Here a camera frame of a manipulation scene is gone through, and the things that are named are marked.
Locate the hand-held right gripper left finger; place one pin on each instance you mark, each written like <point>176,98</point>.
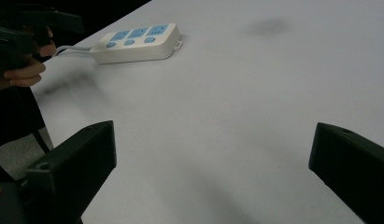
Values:
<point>77,161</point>

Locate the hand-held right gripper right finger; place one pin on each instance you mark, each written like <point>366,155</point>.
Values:
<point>351,165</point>

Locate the white power strip blue sockets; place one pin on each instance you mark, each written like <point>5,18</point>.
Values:
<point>138,43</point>

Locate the black chair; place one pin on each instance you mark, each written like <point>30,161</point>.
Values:
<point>17,121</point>

